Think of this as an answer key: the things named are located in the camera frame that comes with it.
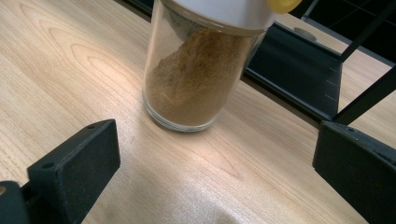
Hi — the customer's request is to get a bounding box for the black two-tier metal rack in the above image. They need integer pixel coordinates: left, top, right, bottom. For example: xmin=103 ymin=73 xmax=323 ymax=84
xmin=115 ymin=0 xmax=396 ymax=129

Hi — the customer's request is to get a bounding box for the white lid spice jar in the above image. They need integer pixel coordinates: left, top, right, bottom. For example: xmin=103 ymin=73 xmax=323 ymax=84
xmin=142 ymin=0 xmax=303 ymax=133

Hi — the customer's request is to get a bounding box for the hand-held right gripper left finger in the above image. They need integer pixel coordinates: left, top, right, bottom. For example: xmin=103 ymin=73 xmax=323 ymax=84
xmin=27 ymin=119 xmax=121 ymax=224

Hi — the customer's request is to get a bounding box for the grey round table grommet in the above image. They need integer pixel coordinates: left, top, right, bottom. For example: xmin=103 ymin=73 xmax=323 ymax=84
xmin=293 ymin=27 xmax=318 ymax=42

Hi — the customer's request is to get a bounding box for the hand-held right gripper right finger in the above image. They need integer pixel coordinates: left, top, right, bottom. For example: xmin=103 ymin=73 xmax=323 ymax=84
xmin=312 ymin=120 xmax=396 ymax=224

